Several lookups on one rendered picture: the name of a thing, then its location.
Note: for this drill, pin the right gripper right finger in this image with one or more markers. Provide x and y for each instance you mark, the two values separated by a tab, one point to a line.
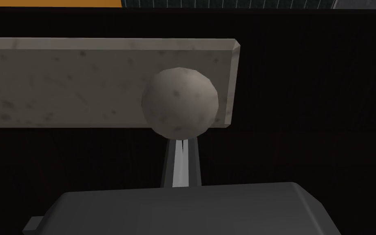
192	166

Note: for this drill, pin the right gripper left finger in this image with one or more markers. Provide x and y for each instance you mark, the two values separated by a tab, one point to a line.
175	166

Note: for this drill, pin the grey speckled round knob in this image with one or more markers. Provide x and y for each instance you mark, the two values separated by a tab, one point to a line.
180	102

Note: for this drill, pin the grey speckled drawer front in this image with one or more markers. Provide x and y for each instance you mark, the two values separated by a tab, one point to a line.
60	85

